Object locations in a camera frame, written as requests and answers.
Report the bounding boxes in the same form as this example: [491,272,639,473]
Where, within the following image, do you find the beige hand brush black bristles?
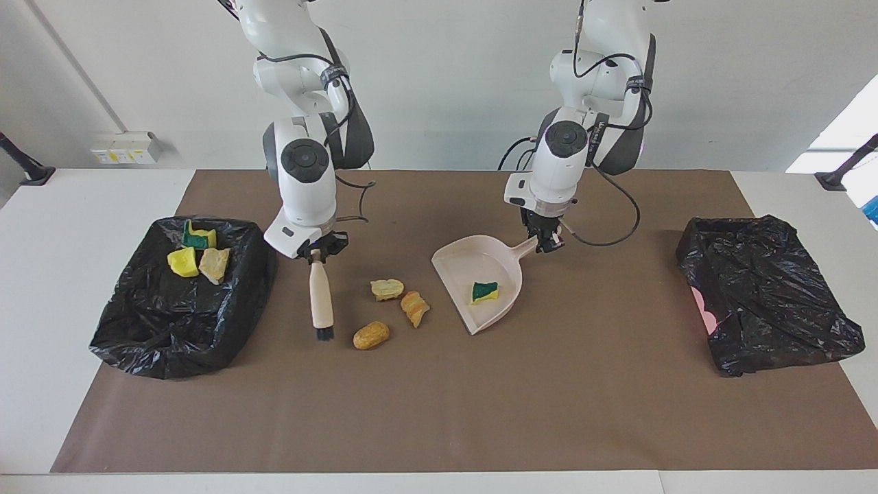
[309,250,336,342]

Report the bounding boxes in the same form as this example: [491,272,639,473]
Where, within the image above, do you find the beige plastic dustpan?
[431,235,540,336]

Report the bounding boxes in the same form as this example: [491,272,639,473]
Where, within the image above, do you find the brown oval bread-like sponge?
[353,321,391,351]

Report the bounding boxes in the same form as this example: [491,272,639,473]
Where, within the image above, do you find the tan sponge lump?
[198,247,233,285]

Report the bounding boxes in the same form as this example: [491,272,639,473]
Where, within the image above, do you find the orange striped sponge scrap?
[401,291,431,329]

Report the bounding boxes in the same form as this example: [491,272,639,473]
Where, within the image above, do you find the yellow sponge piece green backed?
[182,218,218,250]

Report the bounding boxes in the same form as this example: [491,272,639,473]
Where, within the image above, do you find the black plastic trash bag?
[89,215,277,380]
[676,215,866,377]

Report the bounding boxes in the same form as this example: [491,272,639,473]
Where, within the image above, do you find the pink plastic bin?
[689,287,718,336]

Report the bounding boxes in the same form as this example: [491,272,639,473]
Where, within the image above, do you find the brown table mat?
[51,169,878,474]

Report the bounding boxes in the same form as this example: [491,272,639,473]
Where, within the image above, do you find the black clamp stand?
[815,134,878,191]
[0,132,56,187]

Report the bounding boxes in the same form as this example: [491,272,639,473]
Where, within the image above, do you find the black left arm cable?
[559,163,642,248]

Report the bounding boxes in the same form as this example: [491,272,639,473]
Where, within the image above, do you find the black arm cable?
[335,175,377,224]
[559,163,642,248]

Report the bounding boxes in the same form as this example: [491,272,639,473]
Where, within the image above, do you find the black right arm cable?
[335,175,377,224]

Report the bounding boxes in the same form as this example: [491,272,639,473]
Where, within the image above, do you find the white wall outlet box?
[91,132,163,165]

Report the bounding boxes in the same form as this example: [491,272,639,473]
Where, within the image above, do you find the white wall conduit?
[27,0,130,134]

